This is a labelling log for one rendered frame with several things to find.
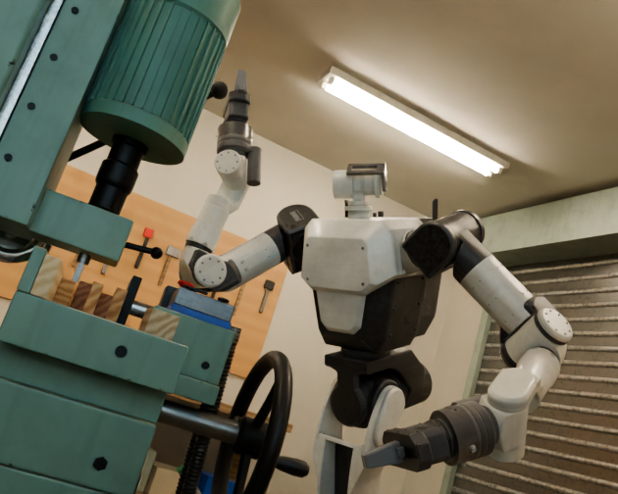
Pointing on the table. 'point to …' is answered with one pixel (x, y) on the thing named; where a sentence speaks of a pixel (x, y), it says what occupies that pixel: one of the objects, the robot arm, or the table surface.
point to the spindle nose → (118, 173)
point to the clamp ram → (132, 302)
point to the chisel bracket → (80, 228)
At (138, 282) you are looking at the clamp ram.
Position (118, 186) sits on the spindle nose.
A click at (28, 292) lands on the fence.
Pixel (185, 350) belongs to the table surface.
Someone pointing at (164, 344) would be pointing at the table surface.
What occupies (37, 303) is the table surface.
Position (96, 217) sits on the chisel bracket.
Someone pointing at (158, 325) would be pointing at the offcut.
